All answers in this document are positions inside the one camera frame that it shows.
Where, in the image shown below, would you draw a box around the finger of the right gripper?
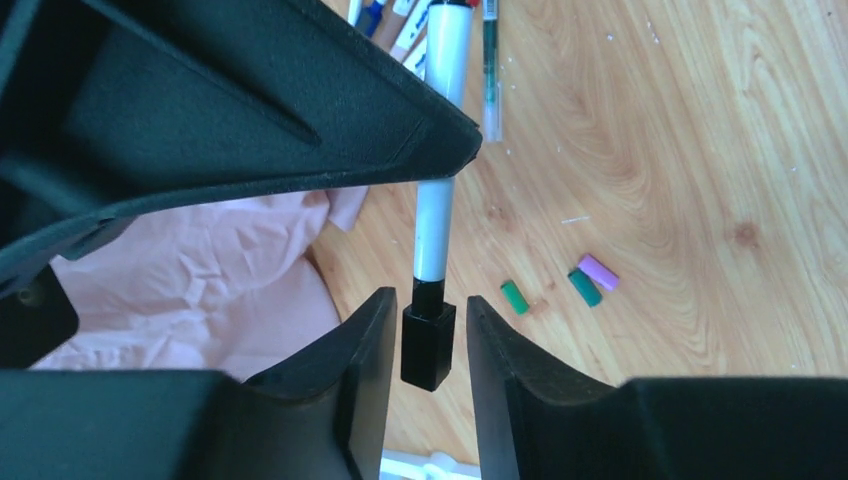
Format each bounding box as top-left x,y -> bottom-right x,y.
1,1 -> 481,294

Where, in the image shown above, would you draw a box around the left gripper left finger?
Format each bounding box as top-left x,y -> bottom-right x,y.
1,287 -> 397,479

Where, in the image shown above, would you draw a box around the dark green pen cap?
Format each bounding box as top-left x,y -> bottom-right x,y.
568,269 -> 603,308

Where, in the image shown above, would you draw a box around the grey pen lying apart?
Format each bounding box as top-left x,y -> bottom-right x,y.
481,0 -> 503,143

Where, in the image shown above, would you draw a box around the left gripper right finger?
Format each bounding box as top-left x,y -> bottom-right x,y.
466,296 -> 847,479

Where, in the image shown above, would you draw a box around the white marker black cap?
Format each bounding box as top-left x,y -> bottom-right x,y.
409,1 -> 473,320

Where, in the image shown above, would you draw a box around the right white rack foot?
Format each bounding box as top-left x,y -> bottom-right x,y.
378,449 -> 482,480

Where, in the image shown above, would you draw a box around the black pen cap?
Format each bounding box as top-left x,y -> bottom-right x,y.
400,303 -> 456,392

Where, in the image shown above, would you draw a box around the white marker blue cap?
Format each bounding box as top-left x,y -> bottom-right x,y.
354,0 -> 387,38

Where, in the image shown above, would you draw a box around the pink cloth shorts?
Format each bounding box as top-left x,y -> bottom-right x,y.
36,187 -> 367,379

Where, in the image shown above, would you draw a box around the purple pen cap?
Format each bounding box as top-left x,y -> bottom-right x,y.
577,254 -> 620,291

